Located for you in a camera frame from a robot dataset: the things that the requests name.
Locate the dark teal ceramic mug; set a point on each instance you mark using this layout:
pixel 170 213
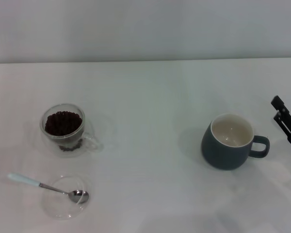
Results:
pixel 218 157

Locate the clear double-wall glass cup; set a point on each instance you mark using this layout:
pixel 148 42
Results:
pixel 51 146

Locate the clear glass saucer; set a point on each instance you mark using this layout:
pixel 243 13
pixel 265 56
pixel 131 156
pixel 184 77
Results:
pixel 60 209

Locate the coffee beans heap in glass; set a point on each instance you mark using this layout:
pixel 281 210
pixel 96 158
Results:
pixel 63 123

